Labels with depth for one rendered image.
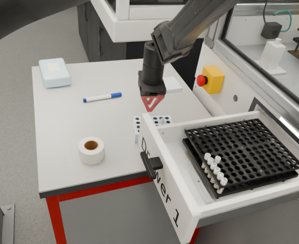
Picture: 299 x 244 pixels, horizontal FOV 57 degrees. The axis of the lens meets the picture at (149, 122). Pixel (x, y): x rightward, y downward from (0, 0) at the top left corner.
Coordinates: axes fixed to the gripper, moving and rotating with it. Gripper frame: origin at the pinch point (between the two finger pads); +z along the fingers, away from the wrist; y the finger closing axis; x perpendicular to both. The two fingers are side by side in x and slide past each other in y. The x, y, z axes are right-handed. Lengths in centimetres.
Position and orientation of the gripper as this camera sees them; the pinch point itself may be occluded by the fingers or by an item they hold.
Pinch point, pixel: (149, 106)
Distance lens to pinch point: 82.6
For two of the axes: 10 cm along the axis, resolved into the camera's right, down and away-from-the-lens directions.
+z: -0.9, 7.4, 6.6
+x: -9.8, 0.3, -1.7
